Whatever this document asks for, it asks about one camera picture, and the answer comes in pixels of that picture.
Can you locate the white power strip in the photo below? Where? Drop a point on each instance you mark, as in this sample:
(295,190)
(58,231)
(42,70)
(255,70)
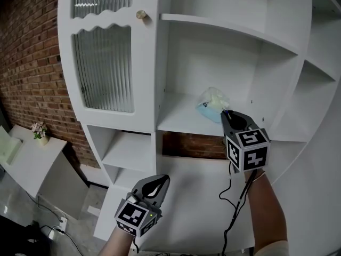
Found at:
(63,222)

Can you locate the brass round door knob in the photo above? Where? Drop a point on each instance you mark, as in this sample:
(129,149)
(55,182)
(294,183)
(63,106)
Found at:
(141,14)

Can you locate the white shelf cabinet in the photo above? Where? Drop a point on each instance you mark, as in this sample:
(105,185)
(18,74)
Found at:
(279,63)

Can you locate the white cabinet compartment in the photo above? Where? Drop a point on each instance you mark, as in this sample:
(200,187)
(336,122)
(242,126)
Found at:
(191,63)

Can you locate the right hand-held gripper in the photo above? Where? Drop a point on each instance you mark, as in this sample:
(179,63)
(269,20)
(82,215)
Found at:
(249,151)

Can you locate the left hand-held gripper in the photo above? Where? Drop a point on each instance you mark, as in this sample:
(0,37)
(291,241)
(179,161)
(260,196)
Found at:
(136,216)

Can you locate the ribbed glass cabinet door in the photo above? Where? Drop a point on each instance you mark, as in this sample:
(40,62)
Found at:
(104,68)

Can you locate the small potted flowers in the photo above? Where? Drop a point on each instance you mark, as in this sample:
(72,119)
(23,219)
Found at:
(40,133)

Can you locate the blue pack of tissues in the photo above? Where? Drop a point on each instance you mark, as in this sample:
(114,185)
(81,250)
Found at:
(211,104)

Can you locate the person's right forearm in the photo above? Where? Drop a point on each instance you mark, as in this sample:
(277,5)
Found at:
(266,209)

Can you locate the white low side table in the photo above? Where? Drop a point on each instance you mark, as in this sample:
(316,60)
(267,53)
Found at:
(40,169)

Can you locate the person's left forearm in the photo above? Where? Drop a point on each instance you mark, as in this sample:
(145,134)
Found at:
(114,243)

